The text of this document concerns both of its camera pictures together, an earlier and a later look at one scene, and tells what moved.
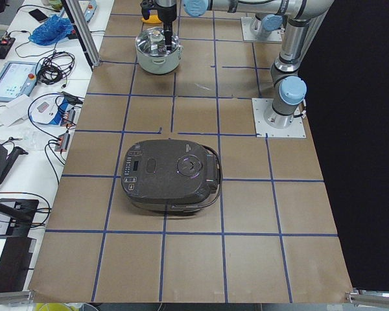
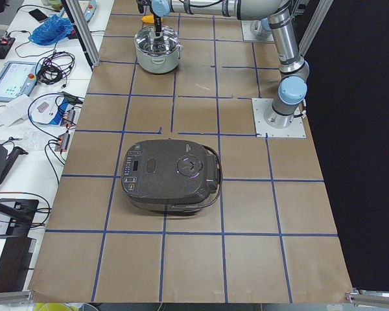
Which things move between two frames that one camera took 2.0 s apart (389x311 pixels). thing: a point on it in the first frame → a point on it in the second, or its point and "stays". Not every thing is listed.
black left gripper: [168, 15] → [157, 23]
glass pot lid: [151, 42] stays
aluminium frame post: [76, 9] stays
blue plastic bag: [53, 29] stays
